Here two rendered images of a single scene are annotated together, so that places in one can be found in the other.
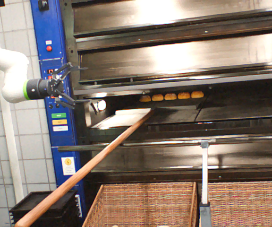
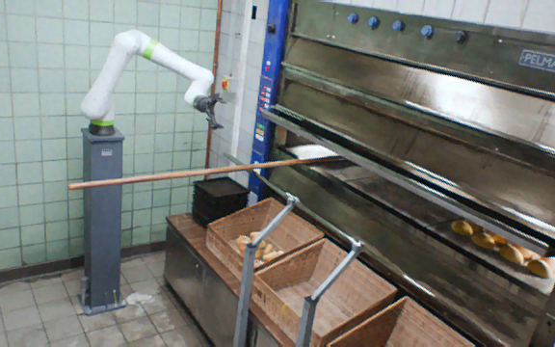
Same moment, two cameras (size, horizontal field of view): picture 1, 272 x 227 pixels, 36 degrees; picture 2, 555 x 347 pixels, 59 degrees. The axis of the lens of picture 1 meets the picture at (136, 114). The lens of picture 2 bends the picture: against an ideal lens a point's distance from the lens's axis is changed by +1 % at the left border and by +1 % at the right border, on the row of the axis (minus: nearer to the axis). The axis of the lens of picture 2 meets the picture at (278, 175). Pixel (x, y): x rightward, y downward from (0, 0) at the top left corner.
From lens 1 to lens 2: 168 cm
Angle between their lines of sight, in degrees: 39
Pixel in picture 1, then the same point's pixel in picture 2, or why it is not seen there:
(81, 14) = (295, 46)
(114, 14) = (312, 57)
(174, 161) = (315, 206)
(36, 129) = (250, 130)
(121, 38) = (312, 80)
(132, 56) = (315, 99)
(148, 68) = (320, 117)
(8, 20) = (254, 32)
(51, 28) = (272, 51)
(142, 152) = (301, 187)
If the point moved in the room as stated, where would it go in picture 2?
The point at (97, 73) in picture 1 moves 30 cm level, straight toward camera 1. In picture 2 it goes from (290, 103) to (259, 109)
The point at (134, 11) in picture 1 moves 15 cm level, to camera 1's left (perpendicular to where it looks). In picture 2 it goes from (325, 60) to (303, 55)
